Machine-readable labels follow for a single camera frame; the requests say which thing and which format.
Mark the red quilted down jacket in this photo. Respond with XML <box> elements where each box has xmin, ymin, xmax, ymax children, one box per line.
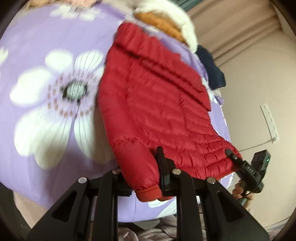
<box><xmin>98</xmin><ymin>22</ymin><xmax>237</xmax><ymax>202</ymax></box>

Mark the person's right hand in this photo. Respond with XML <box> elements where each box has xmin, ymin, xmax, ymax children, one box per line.
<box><xmin>232</xmin><ymin>180</ymin><xmax>254</xmax><ymax>211</ymax></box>

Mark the white power strip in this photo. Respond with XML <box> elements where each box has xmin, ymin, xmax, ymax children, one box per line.
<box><xmin>260</xmin><ymin>103</ymin><xmax>280</xmax><ymax>143</ymax></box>

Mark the navy blue fleece garment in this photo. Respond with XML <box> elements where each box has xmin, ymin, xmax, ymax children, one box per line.
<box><xmin>196</xmin><ymin>45</ymin><xmax>226</xmax><ymax>90</ymax></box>

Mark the beige curtain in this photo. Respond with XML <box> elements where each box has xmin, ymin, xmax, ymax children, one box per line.
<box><xmin>188</xmin><ymin>0</ymin><xmax>281</xmax><ymax>66</ymax></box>

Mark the orange folded garment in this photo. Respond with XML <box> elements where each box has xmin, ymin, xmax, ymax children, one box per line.
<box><xmin>133</xmin><ymin>12</ymin><xmax>186</xmax><ymax>44</ymax></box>

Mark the white fleece garment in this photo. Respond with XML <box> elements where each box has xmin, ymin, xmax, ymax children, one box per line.
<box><xmin>133</xmin><ymin>0</ymin><xmax>198</xmax><ymax>53</ymax></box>

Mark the white power cable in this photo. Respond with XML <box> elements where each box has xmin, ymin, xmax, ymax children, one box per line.
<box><xmin>238</xmin><ymin>136</ymin><xmax>277</xmax><ymax>152</ymax></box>

